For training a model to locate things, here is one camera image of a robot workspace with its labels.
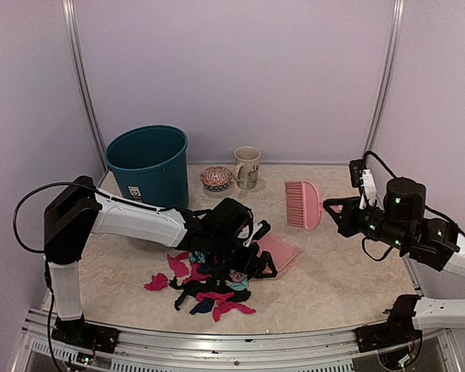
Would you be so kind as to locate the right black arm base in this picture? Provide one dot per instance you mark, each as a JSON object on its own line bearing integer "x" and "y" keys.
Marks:
{"x": 397, "y": 329}

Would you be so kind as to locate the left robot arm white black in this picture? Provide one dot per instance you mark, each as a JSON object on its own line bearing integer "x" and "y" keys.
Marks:
{"x": 227, "y": 232}

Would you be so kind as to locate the aluminium corner post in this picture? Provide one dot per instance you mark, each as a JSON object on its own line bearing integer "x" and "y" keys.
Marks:
{"x": 391, "y": 52}
{"x": 83, "y": 85}

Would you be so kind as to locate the right aluminium corner post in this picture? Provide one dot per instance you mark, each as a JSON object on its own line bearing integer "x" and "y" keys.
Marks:
{"x": 391, "y": 52}

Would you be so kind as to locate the pink hand brush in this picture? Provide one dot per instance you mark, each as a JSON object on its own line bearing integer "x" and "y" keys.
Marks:
{"x": 303, "y": 204}

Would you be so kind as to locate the pink dustpan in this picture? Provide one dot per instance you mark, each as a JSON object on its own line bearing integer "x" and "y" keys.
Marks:
{"x": 282, "y": 253}

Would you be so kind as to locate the aluminium front rail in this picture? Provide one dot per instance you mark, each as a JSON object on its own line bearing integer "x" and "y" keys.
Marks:
{"x": 142, "y": 350}

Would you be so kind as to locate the teal plastic bucket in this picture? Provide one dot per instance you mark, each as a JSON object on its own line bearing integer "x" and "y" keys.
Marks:
{"x": 149, "y": 165}

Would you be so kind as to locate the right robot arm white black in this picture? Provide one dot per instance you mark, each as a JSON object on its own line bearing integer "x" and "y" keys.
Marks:
{"x": 438, "y": 243}

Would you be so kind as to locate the magenta scrap left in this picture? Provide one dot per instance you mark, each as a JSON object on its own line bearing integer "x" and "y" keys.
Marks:
{"x": 158, "y": 283}

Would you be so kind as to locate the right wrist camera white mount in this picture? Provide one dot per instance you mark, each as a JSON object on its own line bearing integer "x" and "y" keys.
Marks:
{"x": 361, "y": 178}

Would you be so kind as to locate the magenta scrap front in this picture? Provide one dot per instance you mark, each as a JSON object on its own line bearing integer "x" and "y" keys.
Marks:
{"x": 223, "y": 305}

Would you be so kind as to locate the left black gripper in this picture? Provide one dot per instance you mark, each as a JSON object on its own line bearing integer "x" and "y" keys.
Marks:
{"x": 248, "y": 267}

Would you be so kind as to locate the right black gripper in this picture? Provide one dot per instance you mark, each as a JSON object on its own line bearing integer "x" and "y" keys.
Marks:
{"x": 346, "y": 220}

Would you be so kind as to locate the magenta scrap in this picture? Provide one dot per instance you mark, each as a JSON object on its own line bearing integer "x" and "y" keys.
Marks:
{"x": 223, "y": 305}
{"x": 158, "y": 283}

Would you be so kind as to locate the left aluminium corner post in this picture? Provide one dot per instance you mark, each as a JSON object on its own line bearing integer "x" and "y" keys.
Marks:
{"x": 83, "y": 85}

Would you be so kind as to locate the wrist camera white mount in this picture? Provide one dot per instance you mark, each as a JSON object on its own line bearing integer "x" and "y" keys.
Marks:
{"x": 253, "y": 233}
{"x": 361, "y": 178}

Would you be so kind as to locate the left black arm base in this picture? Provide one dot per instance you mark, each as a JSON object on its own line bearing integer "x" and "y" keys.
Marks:
{"x": 89, "y": 336}

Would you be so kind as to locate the patterned small bowl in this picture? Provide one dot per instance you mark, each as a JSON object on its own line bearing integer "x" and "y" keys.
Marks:
{"x": 216, "y": 178}

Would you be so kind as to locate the beige ceramic mug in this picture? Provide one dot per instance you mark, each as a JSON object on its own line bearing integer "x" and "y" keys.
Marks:
{"x": 246, "y": 169}

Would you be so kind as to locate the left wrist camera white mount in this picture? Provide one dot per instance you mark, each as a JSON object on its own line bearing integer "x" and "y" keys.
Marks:
{"x": 253, "y": 233}

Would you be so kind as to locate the pile of coloured scraps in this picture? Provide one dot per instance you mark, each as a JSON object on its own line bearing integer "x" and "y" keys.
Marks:
{"x": 195, "y": 273}

